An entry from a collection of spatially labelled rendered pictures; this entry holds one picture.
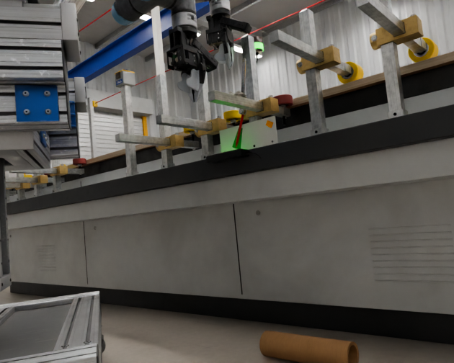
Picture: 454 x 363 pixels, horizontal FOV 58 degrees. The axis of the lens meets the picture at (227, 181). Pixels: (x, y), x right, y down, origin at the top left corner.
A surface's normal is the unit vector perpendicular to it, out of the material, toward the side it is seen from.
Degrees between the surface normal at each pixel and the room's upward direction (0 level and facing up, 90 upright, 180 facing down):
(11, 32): 90
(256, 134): 90
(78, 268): 90
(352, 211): 90
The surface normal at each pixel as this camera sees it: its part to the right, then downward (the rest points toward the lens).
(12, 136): 0.29, -0.11
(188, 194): -0.65, 0.00
